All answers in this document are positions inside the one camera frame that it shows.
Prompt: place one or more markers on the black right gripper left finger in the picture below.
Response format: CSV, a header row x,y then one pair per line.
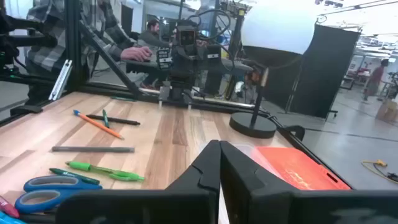
x,y
205,174

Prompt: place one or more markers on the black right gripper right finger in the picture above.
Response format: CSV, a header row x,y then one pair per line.
x,y
242,180

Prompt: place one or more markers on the clear supply box orange lid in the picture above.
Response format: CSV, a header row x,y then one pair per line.
x,y
295,168

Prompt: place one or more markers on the long thin black pen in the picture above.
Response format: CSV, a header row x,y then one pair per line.
x,y
124,121

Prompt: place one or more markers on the teal green pencil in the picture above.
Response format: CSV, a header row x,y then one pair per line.
x,y
104,113

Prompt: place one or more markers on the orange pencil blue eraser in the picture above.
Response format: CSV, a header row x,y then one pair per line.
x,y
99,125

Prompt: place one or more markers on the grey pencil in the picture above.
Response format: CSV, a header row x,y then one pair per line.
x,y
93,149

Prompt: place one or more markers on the light green pen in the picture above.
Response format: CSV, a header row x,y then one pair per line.
x,y
77,165

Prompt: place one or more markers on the dark green pen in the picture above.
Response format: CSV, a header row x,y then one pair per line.
x,y
71,175

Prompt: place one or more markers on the red crayon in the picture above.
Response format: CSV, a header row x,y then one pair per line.
x,y
7,207

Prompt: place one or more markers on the cyan blue pen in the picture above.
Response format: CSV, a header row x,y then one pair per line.
x,y
7,219

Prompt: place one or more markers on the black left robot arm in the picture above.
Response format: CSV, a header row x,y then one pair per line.
x,y
182,77

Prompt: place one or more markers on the brown cardboard box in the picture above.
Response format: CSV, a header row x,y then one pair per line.
x,y
388,111

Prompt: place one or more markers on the person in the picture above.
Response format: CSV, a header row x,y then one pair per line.
x,y
376,79
152,39
56,37

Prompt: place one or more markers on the dark grey desk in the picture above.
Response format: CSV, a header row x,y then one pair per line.
x,y
140,66

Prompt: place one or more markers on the white globe lamp black base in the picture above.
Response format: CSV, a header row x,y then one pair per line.
x,y
252,124

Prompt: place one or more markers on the black room divider panel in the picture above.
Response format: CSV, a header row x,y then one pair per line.
x,y
326,71

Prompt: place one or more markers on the black table edge clamp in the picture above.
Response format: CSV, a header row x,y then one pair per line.
x,y
26,110

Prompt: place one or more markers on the black equipment stand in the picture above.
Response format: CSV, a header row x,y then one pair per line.
x,y
18,40

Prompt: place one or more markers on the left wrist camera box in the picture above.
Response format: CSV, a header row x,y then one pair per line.
x,y
186,37

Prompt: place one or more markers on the silver aluminium bracket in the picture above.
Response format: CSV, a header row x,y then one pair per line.
x,y
60,81

